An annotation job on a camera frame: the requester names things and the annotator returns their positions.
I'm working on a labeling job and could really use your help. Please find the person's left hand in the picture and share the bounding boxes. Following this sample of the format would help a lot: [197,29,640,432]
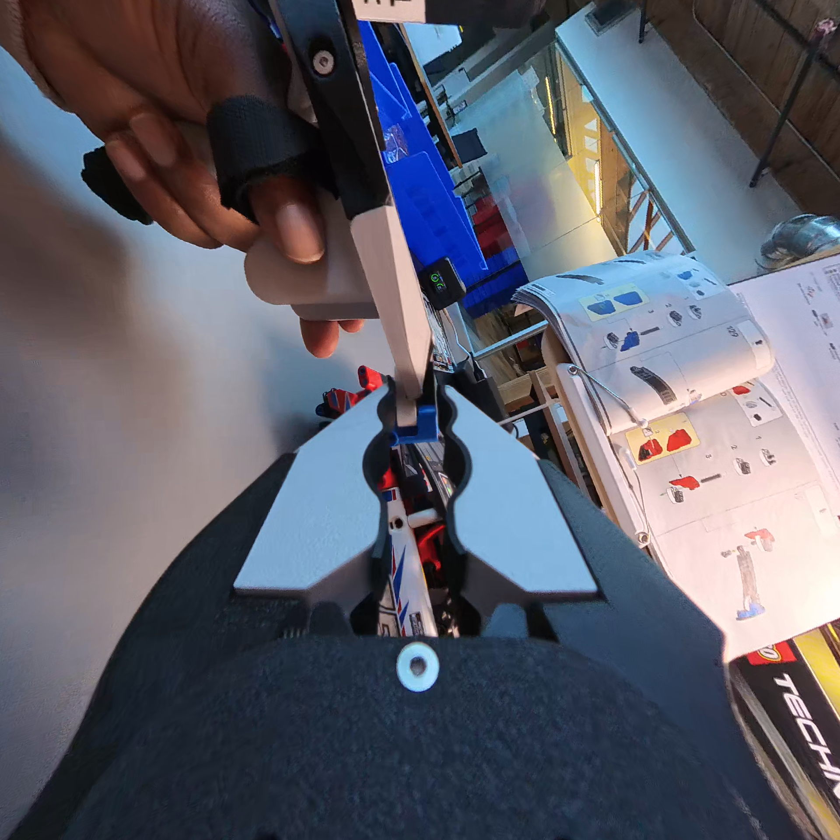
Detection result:
[16,0,366,360]

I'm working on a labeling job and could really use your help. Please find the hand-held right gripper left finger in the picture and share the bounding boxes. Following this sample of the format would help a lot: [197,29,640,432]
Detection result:
[233,382,399,634]

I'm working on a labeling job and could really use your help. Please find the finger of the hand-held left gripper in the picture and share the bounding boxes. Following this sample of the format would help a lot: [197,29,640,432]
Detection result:
[350,203,435,403]

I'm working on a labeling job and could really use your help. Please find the large blue storage bin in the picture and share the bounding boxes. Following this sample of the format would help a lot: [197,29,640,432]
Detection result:
[384,115,490,278]

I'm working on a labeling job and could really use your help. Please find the black lego set box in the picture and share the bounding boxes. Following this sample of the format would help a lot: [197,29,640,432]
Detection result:
[728,620,840,840]

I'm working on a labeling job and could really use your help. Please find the wire rack with coloured bins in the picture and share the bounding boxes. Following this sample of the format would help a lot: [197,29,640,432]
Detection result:
[459,190,532,317]

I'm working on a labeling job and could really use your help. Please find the lego sticker sheet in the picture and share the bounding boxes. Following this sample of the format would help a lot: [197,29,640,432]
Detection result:
[427,307,455,372]

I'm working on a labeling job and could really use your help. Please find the blue lego panel piece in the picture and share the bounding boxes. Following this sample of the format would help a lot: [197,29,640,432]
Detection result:
[390,403,440,448]

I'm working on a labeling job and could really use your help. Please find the black charger with green display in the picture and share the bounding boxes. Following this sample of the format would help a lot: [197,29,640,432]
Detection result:
[418,258,469,311]

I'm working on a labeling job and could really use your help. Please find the lego race car model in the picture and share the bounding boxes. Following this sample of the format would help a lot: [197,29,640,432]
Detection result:
[315,364,475,639]

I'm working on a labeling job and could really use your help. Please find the metal air duct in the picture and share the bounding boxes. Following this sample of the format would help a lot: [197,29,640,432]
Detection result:
[756,213,840,274]

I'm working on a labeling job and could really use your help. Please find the printed instruction sheet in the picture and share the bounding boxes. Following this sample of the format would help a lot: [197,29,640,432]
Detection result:
[728,252,840,462]

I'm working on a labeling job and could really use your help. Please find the lego instruction booklet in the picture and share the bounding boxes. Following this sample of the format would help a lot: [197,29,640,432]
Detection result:
[512,251,840,660]

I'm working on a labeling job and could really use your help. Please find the black power adapter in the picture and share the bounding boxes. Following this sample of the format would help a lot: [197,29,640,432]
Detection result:
[453,357,508,422]

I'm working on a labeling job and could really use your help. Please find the white book stand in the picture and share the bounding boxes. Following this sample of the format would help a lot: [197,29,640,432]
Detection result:
[472,322,652,550]

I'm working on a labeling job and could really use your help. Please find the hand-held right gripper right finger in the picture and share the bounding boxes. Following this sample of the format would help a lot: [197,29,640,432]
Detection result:
[436,385,601,634]

